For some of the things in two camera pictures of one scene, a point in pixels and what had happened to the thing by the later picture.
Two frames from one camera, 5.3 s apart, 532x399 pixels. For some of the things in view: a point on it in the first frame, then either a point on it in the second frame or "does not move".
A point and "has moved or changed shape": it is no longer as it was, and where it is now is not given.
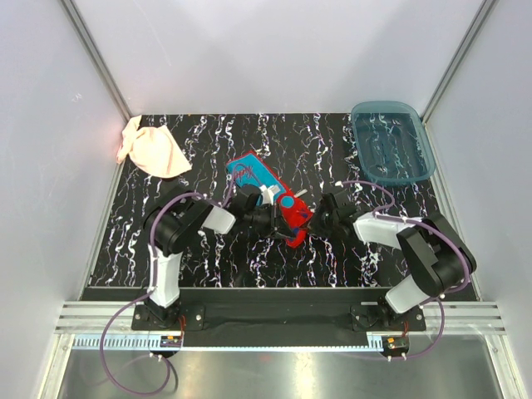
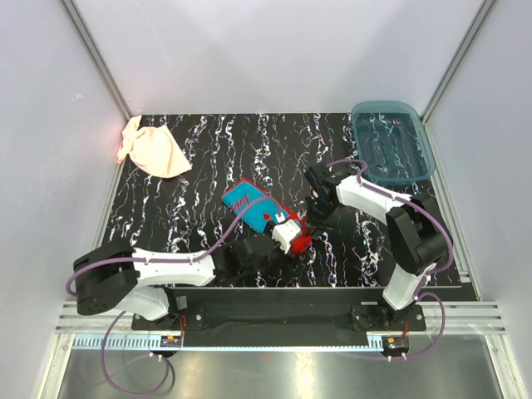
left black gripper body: x=265 y=219 → x=275 y=262
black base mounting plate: x=278 y=313 does not move
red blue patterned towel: x=293 y=217 has moved or changed shape
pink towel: x=152 y=150 does not move
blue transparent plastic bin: x=391 y=144 does not move
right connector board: x=396 y=345 does not move
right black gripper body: x=322 y=222 → x=318 y=214
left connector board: x=170 y=342 does not move
